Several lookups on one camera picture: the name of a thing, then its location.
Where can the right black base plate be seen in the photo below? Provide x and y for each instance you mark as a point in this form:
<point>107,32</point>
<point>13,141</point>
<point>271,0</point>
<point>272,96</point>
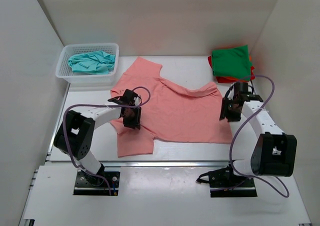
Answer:
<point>223,183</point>

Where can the pink t shirt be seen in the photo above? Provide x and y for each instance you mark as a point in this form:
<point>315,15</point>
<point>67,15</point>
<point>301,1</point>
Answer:
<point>171,113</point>

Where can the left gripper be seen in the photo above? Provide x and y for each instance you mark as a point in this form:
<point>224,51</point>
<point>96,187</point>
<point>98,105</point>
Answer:
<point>135,121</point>

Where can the aluminium table rail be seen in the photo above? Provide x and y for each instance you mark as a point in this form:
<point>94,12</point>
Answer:
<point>164,164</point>

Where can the white plastic basket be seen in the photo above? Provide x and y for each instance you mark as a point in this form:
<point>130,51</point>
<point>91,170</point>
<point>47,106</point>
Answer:
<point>63,71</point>

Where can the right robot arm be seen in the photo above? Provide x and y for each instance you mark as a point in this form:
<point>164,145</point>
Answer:
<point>275,151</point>

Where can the green folded t shirt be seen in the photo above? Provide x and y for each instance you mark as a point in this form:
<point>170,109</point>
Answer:
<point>232,62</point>

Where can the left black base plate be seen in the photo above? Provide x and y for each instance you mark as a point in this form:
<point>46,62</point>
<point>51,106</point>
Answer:
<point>83,187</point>

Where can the teal t shirt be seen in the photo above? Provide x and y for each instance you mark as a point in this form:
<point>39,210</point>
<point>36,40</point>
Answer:
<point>94,63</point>

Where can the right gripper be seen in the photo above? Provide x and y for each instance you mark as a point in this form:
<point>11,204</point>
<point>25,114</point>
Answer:
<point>224,113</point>

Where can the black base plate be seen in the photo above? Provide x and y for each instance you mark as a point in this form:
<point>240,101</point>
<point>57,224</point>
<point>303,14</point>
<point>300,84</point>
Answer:
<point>223,183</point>
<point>83,187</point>

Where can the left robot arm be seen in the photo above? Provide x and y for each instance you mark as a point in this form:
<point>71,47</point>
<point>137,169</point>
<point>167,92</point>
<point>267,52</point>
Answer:
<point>75,135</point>

